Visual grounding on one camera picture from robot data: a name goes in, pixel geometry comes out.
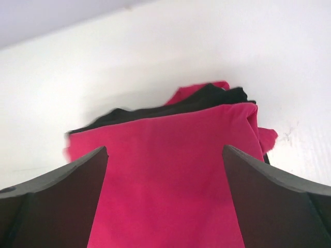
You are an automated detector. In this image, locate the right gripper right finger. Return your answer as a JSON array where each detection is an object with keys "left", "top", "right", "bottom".
[{"left": 222, "top": 145, "right": 330, "bottom": 248}]

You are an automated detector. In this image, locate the pink t shirt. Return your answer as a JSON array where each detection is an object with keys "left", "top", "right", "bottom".
[{"left": 67, "top": 85, "right": 278, "bottom": 247}]

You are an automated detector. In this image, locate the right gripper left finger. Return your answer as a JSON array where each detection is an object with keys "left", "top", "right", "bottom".
[{"left": 1, "top": 147, "right": 108, "bottom": 247}]

